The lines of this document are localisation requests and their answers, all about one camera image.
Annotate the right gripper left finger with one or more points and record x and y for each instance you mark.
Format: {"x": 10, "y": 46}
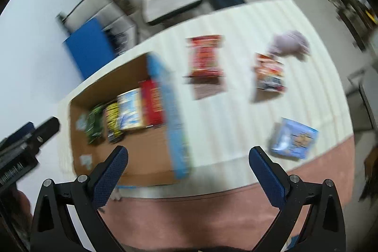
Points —
{"x": 53, "y": 229}

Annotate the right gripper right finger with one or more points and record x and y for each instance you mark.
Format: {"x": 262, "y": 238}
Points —
{"x": 324, "y": 226}

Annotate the green snack bag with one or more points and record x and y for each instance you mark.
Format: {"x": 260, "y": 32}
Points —
{"x": 94, "y": 125}

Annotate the light blue tissue pack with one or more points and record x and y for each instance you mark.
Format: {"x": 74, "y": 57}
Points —
{"x": 293, "y": 139}

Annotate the yellow blue tissue pack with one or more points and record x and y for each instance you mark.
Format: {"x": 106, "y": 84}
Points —
{"x": 130, "y": 109}

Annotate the dark red pouch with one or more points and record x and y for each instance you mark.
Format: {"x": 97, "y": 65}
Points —
{"x": 151, "y": 103}

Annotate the orange panda snack bag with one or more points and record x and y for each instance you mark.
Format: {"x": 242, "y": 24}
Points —
{"x": 269, "y": 74}

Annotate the purple cloth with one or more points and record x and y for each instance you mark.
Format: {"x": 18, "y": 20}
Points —
{"x": 291, "y": 42}

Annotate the red snack bag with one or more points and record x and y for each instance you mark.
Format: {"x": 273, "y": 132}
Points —
{"x": 204, "y": 56}

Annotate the open cardboard box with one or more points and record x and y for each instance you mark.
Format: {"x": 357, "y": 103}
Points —
{"x": 157, "y": 155}

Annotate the blue folded mat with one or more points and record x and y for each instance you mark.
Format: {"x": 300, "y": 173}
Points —
{"x": 90, "y": 48}

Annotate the striped tablecloth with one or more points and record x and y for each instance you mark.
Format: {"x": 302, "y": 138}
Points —
{"x": 221, "y": 129}

